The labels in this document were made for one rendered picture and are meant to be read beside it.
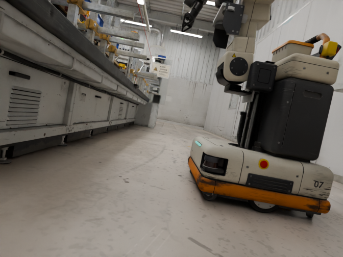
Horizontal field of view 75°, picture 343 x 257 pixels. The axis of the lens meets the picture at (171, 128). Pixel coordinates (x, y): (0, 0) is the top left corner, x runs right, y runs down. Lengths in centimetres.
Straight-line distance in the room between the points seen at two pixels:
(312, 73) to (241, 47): 38
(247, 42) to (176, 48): 1113
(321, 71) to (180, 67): 1110
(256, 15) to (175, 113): 1067
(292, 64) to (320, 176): 56
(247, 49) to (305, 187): 78
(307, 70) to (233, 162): 58
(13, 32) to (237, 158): 100
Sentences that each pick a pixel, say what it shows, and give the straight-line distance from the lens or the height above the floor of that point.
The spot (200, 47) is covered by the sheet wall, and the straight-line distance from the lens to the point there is 1260.
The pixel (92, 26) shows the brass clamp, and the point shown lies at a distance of 145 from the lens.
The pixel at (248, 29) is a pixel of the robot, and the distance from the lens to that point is 147.
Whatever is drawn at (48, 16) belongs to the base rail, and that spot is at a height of 65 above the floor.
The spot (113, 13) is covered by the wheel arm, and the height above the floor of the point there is 81.
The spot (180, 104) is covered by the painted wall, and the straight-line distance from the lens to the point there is 1199.
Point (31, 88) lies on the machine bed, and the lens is 147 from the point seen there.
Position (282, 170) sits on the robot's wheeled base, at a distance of 123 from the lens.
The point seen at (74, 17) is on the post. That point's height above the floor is 75.
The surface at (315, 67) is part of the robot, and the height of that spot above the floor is 75.
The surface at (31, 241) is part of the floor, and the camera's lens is 74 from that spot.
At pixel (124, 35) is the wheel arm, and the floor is 80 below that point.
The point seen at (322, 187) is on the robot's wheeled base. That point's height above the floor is 18.
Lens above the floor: 38
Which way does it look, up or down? 3 degrees down
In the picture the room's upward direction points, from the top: 11 degrees clockwise
